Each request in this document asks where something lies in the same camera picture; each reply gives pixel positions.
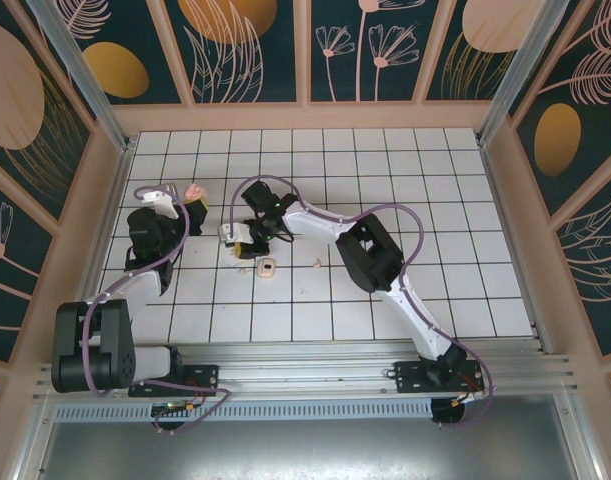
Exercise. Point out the cream earbud case gold trim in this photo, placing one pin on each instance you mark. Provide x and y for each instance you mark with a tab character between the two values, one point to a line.
260	270

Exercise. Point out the pink oval earbud case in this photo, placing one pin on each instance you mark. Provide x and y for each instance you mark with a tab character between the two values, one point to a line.
195	191

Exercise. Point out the grey metal sheet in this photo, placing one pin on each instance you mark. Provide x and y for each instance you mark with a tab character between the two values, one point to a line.
305	450

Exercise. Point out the aluminium frame post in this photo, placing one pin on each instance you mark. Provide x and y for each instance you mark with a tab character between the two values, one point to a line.
515	65
85	75

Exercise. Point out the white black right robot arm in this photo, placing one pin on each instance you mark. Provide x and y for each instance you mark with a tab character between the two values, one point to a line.
415	320

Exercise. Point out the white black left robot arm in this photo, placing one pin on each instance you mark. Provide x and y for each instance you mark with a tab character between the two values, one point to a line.
95	345

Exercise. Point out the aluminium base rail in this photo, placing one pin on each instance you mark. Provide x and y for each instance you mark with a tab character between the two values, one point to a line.
305	370

